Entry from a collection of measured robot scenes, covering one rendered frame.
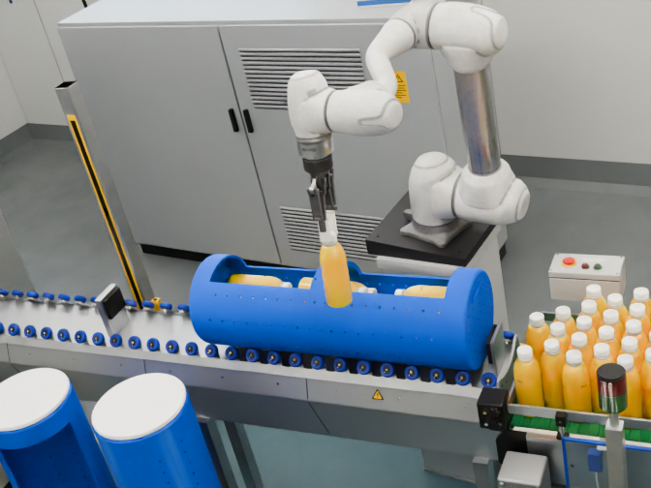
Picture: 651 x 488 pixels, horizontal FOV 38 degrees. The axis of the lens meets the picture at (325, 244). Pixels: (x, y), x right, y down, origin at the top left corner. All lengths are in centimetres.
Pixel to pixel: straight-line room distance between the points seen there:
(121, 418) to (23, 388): 42
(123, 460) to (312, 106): 115
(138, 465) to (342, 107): 118
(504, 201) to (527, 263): 192
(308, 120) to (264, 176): 250
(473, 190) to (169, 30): 221
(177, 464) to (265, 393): 38
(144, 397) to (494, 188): 121
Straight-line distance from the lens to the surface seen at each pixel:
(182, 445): 277
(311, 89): 227
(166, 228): 547
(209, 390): 311
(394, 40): 262
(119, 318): 335
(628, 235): 503
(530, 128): 547
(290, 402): 298
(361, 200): 452
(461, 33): 264
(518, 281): 475
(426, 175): 304
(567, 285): 284
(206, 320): 290
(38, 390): 304
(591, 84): 524
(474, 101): 278
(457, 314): 255
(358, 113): 220
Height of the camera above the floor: 268
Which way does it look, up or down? 30 degrees down
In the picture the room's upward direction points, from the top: 13 degrees counter-clockwise
